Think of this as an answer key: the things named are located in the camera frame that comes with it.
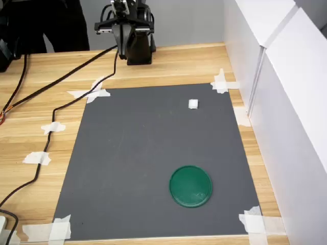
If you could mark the round green lid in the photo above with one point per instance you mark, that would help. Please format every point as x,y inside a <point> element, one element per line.
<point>190,186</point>

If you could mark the black device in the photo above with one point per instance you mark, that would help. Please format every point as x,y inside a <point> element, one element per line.
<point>5,58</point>

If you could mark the person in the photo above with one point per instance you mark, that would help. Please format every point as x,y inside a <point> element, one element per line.
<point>69,25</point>

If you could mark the small white plastic terminal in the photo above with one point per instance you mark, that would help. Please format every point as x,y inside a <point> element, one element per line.
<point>193,104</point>

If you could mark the white tape strip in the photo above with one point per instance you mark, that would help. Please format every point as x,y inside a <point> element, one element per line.
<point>35,158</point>
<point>255,224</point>
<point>241,117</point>
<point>97,93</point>
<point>52,127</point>
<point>60,229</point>
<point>221,85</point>

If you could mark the white partition panel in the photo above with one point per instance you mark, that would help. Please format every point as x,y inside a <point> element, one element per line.
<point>293,127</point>
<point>242,38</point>

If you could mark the dark grey mat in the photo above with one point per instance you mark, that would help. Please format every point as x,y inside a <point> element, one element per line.
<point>143,158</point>

